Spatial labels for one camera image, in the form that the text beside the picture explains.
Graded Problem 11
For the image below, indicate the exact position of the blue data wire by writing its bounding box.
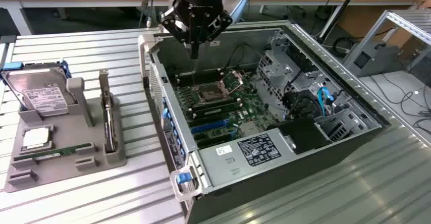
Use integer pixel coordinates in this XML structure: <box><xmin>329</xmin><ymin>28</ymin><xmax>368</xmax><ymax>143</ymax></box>
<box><xmin>316</xmin><ymin>86</ymin><xmax>336</xmax><ymax>118</ymax></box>

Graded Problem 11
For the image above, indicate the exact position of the silver CPU chip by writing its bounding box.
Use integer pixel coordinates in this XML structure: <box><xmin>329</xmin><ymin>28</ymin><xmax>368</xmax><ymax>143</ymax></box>
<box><xmin>21</xmin><ymin>128</ymin><xmax>50</xmax><ymax>150</ymax></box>

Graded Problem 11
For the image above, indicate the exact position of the green motherboard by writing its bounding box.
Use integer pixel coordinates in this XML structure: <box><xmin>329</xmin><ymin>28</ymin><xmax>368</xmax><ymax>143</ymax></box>
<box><xmin>170</xmin><ymin>69</ymin><xmax>280</xmax><ymax>149</ymax></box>

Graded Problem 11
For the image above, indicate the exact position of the green RAM stick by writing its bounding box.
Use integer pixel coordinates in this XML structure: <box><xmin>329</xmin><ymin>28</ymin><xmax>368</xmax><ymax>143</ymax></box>
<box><xmin>15</xmin><ymin>144</ymin><xmax>92</xmax><ymax>160</ymax></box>

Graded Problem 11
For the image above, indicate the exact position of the black hanging arm cable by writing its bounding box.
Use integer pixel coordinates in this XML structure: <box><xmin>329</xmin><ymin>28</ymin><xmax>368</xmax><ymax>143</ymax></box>
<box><xmin>138</xmin><ymin>0</ymin><xmax>157</xmax><ymax>29</ymax></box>

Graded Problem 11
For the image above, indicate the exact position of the thin locking lever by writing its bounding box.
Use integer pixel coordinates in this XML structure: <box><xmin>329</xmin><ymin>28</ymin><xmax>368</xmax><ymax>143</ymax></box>
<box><xmin>189</xmin><ymin>59</ymin><xmax>197</xmax><ymax>91</ymax></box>

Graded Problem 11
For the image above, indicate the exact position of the blue expansion slot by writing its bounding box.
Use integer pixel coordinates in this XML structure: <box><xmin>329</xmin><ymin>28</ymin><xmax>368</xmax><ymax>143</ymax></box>
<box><xmin>190</xmin><ymin>119</ymin><xmax>233</xmax><ymax>134</ymax></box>

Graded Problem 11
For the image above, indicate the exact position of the metal socket cover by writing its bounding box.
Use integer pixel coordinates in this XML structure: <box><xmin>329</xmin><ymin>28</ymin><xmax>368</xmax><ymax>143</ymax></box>
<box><xmin>217</xmin><ymin>70</ymin><xmax>245</xmax><ymax>93</ymax></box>

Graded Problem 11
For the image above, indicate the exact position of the grey plastic parts rack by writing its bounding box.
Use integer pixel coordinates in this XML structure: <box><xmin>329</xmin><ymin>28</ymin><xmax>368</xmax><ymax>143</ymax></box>
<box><xmin>5</xmin><ymin>77</ymin><xmax>128</xmax><ymax>194</ymax></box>

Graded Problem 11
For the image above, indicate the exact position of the CPU socket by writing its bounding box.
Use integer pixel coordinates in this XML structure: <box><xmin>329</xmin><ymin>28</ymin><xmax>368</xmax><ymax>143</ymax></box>
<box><xmin>196</xmin><ymin>82</ymin><xmax>229</xmax><ymax>103</ymax></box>

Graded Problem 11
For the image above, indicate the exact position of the black RAM stick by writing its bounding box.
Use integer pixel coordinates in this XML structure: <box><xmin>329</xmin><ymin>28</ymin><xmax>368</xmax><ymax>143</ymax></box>
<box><xmin>190</xmin><ymin>102</ymin><xmax>241</xmax><ymax>116</ymax></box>

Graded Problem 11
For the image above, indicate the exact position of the aluminium profile frame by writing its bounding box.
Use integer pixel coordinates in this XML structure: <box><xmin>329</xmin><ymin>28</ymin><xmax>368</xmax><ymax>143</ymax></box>
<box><xmin>341</xmin><ymin>9</ymin><xmax>431</xmax><ymax>66</ymax></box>

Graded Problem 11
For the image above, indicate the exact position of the silver chipset heatsink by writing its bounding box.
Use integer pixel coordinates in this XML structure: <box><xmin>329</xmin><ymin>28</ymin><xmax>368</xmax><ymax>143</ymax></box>
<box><xmin>240</xmin><ymin>122</ymin><xmax>266</xmax><ymax>136</ymax></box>

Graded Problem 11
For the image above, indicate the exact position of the green graphics card black fan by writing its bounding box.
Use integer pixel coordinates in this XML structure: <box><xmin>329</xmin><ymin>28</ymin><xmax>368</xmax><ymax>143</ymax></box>
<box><xmin>98</xmin><ymin>68</ymin><xmax>118</xmax><ymax>154</ymax></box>

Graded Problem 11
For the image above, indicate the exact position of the blue hard disk carrier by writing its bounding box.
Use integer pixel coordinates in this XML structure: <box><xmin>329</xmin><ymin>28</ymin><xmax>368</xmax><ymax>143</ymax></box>
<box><xmin>0</xmin><ymin>59</ymin><xmax>72</xmax><ymax>108</ymax></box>

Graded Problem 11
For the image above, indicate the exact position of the black open PC case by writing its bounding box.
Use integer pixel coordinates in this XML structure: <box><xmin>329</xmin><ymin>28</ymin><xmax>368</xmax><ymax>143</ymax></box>
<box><xmin>137</xmin><ymin>19</ymin><xmax>393</xmax><ymax>224</ymax></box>

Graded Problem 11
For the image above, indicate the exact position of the black expansion slot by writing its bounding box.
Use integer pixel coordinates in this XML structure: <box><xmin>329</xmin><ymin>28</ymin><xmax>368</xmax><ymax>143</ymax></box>
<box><xmin>194</xmin><ymin>133</ymin><xmax>236</xmax><ymax>146</ymax></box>

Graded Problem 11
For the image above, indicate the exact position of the silver disk bay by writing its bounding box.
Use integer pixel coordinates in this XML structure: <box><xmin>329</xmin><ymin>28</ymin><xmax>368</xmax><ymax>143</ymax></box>
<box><xmin>314</xmin><ymin>107</ymin><xmax>382</xmax><ymax>143</ymax></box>

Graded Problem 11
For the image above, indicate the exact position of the grey computer tower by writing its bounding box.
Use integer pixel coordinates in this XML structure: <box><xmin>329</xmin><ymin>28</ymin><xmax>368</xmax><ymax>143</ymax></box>
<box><xmin>342</xmin><ymin>38</ymin><xmax>402</xmax><ymax>77</ymax></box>

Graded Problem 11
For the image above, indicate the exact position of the perforated silver drive cage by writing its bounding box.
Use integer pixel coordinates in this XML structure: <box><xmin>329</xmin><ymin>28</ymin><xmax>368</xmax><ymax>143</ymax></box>
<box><xmin>254</xmin><ymin>48</ymin><xmax>324</xmax><ymax>108</ymax></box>

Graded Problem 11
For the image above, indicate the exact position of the black stand pole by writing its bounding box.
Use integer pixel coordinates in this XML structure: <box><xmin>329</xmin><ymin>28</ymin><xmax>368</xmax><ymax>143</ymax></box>
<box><xmin>317</xmin><ymin>0</ymin><xmax>364</xmax><ymax>42</ymax></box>

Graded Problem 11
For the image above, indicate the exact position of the black power wire bundle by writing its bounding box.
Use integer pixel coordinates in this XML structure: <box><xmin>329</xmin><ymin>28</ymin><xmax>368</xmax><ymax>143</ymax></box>
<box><xmin>281</xmin><ymin>92</ymin><xmax>320</xmax><ymax>120</ymax></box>

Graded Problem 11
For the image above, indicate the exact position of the silver power supply unit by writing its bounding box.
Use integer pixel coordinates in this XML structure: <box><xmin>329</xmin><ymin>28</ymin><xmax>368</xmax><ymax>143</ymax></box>
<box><xmin>197</xmin><ymin>128</ymin><xmax>297</xmax><ymax>188</ymax></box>

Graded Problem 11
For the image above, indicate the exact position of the silver hard disk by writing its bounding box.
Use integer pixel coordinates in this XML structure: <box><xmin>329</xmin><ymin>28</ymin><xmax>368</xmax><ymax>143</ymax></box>
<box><xmin>0</xmin><ymin>66</ymin><xmax>77</xmax><ymax>118</ymax></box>

